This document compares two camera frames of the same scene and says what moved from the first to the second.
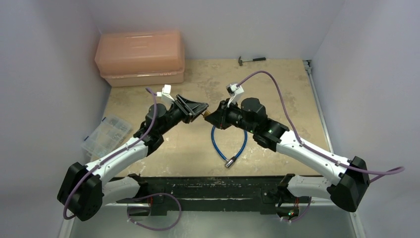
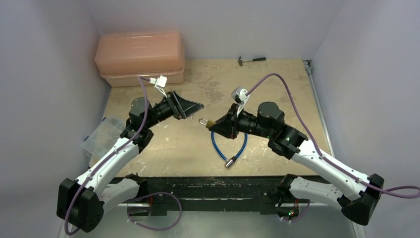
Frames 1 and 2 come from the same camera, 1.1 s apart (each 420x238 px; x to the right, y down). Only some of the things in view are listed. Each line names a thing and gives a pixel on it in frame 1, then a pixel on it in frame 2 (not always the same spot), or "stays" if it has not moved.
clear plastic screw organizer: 106,137 stays
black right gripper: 222,114 to 234,121
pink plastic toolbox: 140,58 stays
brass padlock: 207,113 to 208,123
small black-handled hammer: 240,61 stays
